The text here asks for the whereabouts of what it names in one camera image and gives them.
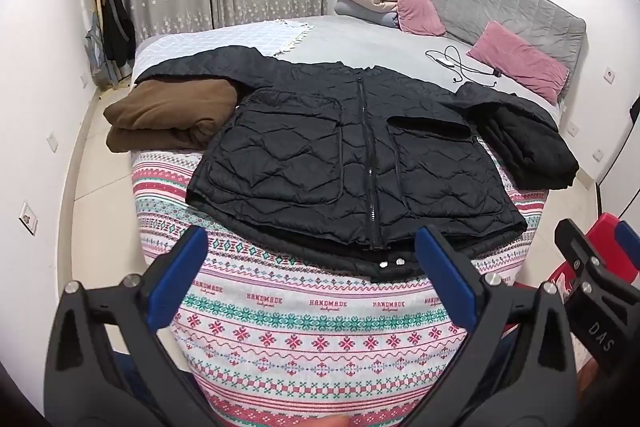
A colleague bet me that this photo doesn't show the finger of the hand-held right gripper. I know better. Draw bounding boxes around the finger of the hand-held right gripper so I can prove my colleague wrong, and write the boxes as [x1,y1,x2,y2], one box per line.
[554,218,622,304]
[615,220,640,280]

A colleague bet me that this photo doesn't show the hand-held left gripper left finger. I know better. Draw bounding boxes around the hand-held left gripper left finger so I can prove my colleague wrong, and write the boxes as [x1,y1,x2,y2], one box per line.
[44,226,221,427]

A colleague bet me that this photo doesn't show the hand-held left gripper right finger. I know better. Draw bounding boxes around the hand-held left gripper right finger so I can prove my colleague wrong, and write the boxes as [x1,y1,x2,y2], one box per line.
[400,225,581,427]

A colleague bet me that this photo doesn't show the black quilted jacket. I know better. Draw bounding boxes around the black quilted jacket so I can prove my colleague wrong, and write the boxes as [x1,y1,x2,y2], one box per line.
[134,47,560,280]

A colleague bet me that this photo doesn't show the red plastic stool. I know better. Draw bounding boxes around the red plastic stool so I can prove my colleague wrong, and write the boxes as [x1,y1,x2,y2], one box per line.
[545,212,623,304]

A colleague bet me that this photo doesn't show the black fleece folded garment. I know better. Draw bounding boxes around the black fleece folded garment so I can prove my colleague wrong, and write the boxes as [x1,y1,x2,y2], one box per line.
[481,104,580,192]

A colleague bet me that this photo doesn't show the patterned knit-print blanket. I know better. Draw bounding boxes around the patterned knit-print blanket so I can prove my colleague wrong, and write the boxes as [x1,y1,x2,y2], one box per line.
[130,147,548,427]

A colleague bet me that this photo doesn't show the brown folded garment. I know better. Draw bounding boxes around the brown folded garment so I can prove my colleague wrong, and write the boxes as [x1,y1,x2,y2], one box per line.
[103,78,239,154]

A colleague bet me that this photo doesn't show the pink velvet pillow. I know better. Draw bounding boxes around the pink velvet pillow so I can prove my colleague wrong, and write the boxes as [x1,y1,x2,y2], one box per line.
[467,21,570,105]
[369,0,447,36]

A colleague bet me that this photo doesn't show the white quilted bed cover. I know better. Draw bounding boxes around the white quilted bed cover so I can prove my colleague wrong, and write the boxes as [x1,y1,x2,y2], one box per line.
[132,21,316,82]

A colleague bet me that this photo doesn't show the grey hanging bag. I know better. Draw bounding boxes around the grey hanging bag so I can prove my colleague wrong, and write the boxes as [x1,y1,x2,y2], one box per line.
[84,14,122,84]

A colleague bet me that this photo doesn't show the grey bed sheet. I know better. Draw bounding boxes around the grey bed sheet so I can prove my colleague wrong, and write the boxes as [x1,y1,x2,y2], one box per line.
[272,14,563,108]

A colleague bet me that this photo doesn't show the grey folded quilt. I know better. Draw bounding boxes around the grey folded quilt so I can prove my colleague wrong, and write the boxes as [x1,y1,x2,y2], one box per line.
[334,0,401,30]

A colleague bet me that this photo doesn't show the black cable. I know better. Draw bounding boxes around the black cable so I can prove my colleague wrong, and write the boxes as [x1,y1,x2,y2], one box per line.
[425,46,503,85]

